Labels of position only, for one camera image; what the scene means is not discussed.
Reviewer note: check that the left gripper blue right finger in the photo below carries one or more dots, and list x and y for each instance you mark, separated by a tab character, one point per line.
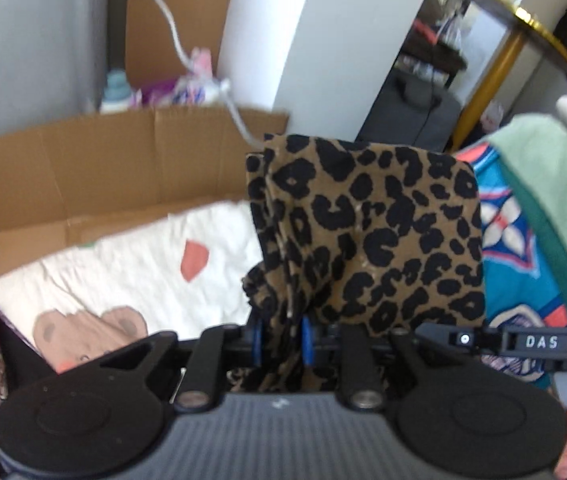
307	342

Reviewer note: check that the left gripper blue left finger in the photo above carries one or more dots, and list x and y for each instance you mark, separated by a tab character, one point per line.
256	331

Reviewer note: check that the leopard print garment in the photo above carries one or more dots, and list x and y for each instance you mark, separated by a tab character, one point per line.
379	236

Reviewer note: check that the mint green sleeve forearm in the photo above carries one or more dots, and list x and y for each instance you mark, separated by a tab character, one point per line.
532	152

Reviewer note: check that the teal patterned garment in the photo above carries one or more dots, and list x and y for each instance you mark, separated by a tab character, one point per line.
519	287

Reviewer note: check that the white cartoon print duvet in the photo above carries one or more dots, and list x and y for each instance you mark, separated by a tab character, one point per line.
182	273

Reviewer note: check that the purple white plastic bag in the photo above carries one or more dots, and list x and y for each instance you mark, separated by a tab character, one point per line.
189	89

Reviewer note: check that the brown cardboard sheet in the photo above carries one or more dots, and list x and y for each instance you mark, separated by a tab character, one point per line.
63	168

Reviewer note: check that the gold leg round table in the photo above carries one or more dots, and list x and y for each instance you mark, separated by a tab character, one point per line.
523	28

